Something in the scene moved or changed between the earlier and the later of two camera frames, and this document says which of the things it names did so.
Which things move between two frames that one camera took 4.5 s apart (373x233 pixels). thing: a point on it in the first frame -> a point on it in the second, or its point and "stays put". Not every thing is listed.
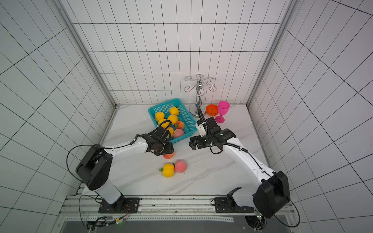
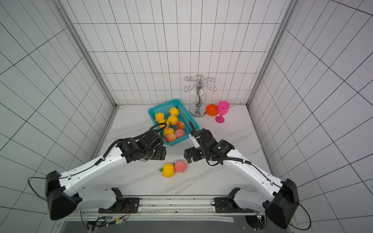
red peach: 168,156 -> 170,137
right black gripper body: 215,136 -> 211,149
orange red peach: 179,124 stays put
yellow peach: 174,110 stays put
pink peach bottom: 178,133 stays put
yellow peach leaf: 168,170 stays put
